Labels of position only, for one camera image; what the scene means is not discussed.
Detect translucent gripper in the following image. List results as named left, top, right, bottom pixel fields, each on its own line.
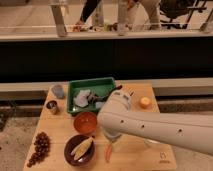
left=103, top=131, right=122, bottom=147

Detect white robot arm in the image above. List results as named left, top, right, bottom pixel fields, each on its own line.
left=97, top=90, right=213, bottom=156

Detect small metal cup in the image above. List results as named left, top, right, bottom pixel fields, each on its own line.
left=46, top=100, right=58, bottom=115

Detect grey-blue cup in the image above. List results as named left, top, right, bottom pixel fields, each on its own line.
left=51, top=84, right=64, bottom=99

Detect orange carrot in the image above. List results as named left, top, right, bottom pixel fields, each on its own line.
left=105, top=143, right=113, bottom=163

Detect orange-red bowl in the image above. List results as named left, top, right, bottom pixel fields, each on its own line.
left=73, top=112, right=97, bottom=134

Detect light blue sponge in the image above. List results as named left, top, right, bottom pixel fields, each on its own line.
left=95, top=102, right=105, bottom=109

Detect white round lidded container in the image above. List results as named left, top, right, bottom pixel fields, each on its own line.
left=144, top=139, right=159, bottom=147

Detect purple bowl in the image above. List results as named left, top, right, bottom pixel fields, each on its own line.
left=63, top=134, right=96, bottom=167

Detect small orange fruit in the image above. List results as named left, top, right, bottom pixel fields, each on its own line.
left=140, top=97, right=151, bottom=109

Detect white crumpled cloth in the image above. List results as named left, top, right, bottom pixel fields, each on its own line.
left=73, top=89, right=91, bottom=108

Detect green plastic tray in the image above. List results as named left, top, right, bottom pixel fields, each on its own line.
left=67, top=77, right=116, bottom=116

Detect wooden board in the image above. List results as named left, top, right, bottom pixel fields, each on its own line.
left=22, top=82, right=178, bottom=171

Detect bunch of dark grapes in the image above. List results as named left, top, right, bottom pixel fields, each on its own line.
left=27, top=132, right=50, bottom=167

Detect person in background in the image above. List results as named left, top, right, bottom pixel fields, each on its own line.
left=76, top=0, right=160, bottom=29

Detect black office chair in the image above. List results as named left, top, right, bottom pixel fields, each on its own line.
left=159, top=0, right=207, bottom=29

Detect black-handled utensil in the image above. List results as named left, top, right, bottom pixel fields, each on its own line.
left=87, top=85, right=122, bottom=102

